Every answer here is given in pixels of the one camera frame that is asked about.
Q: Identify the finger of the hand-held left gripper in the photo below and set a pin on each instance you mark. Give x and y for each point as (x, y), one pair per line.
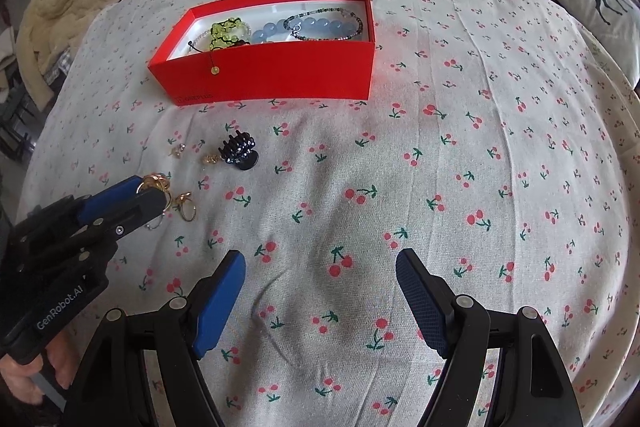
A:
(112, 199)
(137, 209)

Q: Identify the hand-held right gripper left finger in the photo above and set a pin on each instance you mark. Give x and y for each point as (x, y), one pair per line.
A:
(220, 302)

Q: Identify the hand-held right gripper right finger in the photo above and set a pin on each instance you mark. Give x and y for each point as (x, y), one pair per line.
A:
(422, 302)

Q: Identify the red cardboard box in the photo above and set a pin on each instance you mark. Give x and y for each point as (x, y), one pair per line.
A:
(280, 72)

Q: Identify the person's left hand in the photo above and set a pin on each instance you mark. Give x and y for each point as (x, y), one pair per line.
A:
(30, 377)

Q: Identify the small gold stud earring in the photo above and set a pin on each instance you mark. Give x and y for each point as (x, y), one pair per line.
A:
(177, 150)

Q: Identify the black hair claw clip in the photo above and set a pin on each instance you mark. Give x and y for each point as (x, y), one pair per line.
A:
(237, 152)

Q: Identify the cherry print bed sheet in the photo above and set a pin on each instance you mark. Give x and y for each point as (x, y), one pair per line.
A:
(400, 167)

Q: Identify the green hair claw clip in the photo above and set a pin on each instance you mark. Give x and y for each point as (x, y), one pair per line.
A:
(226, 34)

